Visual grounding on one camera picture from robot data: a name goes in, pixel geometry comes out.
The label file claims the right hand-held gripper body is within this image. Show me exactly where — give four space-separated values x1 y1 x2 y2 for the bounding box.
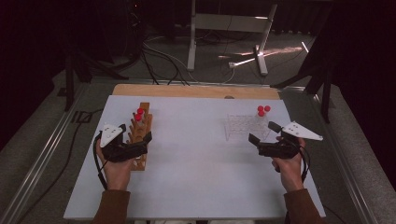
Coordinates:
257 120 324 161

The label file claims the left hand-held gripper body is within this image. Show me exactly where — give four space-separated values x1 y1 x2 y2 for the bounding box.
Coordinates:
98 123 149 163

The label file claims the clear acrylic test tube rack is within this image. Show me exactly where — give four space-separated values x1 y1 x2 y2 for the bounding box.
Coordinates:
222 112 272 143

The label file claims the wooden test tube rack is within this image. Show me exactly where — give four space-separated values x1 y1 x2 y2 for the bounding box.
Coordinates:
126 102 154 172

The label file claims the person's left hand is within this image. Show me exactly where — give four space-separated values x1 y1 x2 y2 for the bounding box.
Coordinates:
95 146 134 191

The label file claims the person's right hand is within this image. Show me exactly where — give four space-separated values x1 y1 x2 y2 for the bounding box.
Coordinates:
271 136 307 193

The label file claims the black floor stand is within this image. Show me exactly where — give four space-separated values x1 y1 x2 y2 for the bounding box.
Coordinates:
64 49 130 113
270 31 333 124

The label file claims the dark equipment rack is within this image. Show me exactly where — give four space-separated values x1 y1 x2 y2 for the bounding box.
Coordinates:
124 0 148 60

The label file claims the right hand-held gripper cable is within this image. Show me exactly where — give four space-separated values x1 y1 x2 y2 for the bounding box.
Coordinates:
290 139 311 185

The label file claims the hand-held gripper cable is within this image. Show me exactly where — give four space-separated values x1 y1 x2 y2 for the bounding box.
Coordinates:
92 132 109 190
290 139 311 185

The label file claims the left hand-held gripper cable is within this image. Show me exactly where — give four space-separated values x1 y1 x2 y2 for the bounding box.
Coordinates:
92 132 109 190

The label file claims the black floor bracket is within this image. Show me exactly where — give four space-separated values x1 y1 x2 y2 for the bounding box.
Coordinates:
71 110 93 124

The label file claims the long black floor cable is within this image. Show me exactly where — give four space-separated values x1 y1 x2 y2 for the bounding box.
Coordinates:
17 107 105 224

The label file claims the black floor cable bundle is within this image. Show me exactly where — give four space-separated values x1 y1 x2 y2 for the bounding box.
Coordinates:
139 40 191 87

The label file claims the aluminium floor rail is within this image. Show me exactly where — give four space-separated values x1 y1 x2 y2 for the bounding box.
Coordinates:
311 92 380 224
0 82 91 224

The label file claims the white floor cable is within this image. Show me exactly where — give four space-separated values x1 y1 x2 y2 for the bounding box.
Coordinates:
144 35 202 84

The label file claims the white metal-frame desk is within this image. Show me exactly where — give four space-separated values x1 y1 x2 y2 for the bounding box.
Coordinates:
186 0 278 77

